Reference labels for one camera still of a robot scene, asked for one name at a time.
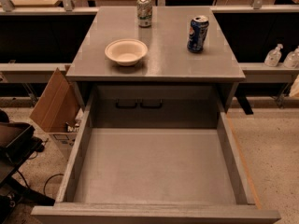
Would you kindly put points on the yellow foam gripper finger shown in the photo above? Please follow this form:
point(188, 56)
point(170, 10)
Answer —
point(294, 92)

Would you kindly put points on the grey top drawer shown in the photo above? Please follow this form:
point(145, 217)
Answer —
point(155, 155)

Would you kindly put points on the grey drawer cabinet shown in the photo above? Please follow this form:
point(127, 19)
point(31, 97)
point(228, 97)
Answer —
point(162, 56)

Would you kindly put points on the open cardboard box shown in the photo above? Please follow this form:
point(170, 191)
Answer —
point(58, 113)

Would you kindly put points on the clear sanitizer bottle right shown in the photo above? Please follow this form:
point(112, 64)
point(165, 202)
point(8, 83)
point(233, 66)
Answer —
point(292, 59)

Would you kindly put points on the clear sanitizer bottle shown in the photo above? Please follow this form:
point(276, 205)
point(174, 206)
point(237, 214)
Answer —
point(292, 59)
point(273, 56)

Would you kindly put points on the clear sanitizer bottle left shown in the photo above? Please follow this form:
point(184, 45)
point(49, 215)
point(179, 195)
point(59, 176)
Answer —
point(273, 56)

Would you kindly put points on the blue pepsi can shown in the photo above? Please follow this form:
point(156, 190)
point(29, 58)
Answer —
point(197, 33)

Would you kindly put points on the green white soda can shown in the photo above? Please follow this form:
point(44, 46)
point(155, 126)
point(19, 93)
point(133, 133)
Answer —
point(144, 13)

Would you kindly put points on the white paper bowl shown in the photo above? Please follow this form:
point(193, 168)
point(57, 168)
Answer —
point(126, 52)

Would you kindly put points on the black tray on stand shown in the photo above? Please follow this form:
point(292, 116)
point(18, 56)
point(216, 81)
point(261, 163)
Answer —
point(13, 137)

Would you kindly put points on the black rolling stand base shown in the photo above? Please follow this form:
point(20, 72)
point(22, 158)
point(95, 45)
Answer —
point(29, 194)

